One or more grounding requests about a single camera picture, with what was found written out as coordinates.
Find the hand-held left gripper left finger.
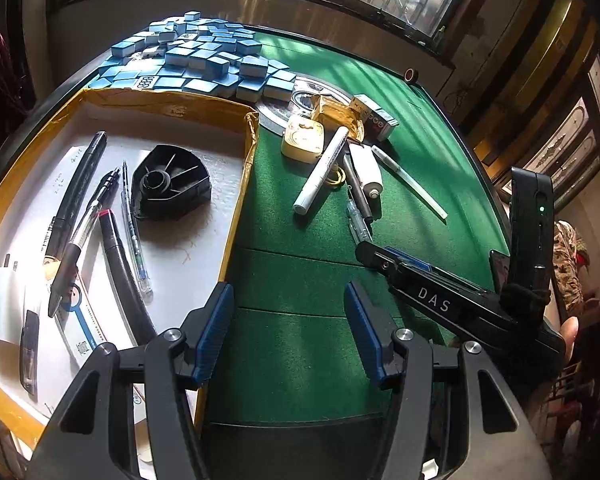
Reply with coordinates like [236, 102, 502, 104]
[25, 282, 236, 480]

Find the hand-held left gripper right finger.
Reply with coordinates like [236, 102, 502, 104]
[344, 280, 551, 480]

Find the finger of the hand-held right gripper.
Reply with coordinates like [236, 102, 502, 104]
[385, 246, 483, 293]
[356, 241, 406, 286]

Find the red-capped black marker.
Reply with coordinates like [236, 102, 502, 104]
[97, 208, 158, 346]

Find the thin clear gel pen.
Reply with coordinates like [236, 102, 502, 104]
[121, 160, 154, 303]

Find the black plastic tape dispenser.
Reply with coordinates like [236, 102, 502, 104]
[131, 144, 213, 221]

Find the black grip ballpoint pen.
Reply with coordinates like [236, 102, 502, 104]
[47, 167, 121, 318]

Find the thick black marker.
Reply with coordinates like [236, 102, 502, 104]
[45, 131, 108, 258]

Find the yellow cardboard box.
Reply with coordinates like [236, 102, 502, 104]
[0, 87, 261, 453]

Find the person's right hand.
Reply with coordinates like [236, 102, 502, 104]
[560, 316, 581, 361]

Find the slim black pen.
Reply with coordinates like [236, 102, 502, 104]
[342, 152, 374, 223]

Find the long white pen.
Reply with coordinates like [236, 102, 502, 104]
[370, 145, 449, 221]

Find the white tube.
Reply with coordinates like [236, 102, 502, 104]
[348, 142, 384, 200]

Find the person's floral clothing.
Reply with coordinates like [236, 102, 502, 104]
[552, 220, 591, 313]

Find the white marker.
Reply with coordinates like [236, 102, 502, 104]
[292, 126, 350, 216]

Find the blue and white card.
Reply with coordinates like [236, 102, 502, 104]
[55, 280, 111, 361]

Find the white printed box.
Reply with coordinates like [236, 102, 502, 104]
[352, 94, 398, 142]

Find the cream rounded case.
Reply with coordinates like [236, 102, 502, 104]
[280, 112, 326, 163]

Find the yellow packet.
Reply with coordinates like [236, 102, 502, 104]
[315, 95, 366, 141]

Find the round metal table plate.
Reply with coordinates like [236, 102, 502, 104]
[255, 74, 353, 136]

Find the small black rectangular device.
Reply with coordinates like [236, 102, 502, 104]
[19, 310, 41, 393]

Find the wooden panelled door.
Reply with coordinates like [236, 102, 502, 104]
[460, 0, 600, 211]

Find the pile of blue mahjong tiles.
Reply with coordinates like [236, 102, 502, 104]
[87, 10, 298, 103]

